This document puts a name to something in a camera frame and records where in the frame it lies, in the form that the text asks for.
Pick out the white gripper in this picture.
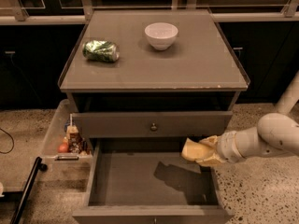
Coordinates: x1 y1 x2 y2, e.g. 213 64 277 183
195 131 245 167

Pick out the yellow sponge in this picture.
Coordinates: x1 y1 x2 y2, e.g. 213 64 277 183
181 138 210 161

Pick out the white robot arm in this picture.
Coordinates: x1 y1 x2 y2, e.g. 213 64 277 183
195 72 299 166

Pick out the grey top drawer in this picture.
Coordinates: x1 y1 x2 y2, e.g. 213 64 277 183
73 111 233 138

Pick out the brass top drawer knob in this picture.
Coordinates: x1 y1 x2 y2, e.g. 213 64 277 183
150 123 158 132

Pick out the open grey middle drawer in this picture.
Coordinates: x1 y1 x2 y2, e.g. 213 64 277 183
73 138 234 224

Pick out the grey drawer cabinet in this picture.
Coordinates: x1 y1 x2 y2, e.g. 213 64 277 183
57 9 250 224

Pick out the white ceramic bowl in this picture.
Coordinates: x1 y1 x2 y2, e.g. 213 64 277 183
145 22 178 50

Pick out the brown snack carton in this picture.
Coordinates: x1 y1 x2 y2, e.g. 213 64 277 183
66 126 83 153

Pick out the small orange fruit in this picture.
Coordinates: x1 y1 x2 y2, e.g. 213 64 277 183
58 143 68 153

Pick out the crushed green soda can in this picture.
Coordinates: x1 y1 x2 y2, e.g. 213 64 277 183
82 40 120 63

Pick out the clear plastic storage bin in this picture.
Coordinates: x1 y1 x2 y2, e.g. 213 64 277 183
41 99 93 162

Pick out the black pole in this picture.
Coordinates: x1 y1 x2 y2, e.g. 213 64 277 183
10 157 48 224

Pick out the metal railing frame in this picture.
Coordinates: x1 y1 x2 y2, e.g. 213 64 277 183
0 0 299 25

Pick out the black cable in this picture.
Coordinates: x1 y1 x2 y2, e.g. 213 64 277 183
0 127 15 155

